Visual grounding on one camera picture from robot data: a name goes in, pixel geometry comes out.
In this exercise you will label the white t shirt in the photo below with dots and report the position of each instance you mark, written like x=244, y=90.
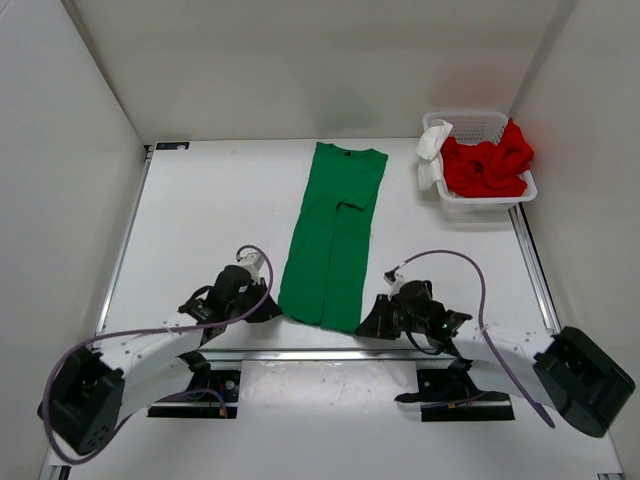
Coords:
x=428, y=149

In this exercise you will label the white plastic basket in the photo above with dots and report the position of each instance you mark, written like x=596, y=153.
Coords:
x=472, y=127

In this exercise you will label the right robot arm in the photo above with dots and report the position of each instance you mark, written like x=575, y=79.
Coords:
x=567, y=372

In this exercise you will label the green t shirt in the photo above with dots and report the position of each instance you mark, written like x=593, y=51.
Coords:
x=323, y=279

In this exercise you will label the dark label sticker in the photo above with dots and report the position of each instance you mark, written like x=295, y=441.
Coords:
x=172, y=146

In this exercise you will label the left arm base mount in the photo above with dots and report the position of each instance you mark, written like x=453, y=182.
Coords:
x=213, y=392

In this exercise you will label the red t shirt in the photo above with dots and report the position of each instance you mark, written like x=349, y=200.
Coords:
x=488, y=170

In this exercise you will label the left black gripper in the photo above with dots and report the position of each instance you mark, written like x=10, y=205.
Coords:
x=266, y=310

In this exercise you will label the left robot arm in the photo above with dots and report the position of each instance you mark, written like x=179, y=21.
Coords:
x=95, y=390

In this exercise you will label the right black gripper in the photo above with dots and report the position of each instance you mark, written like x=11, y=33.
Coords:
x=377, y=325

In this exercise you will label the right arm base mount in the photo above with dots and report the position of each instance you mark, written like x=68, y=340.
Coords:
x=449, y=395

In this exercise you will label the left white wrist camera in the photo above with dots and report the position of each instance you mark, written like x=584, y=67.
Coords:
x=252, y=262

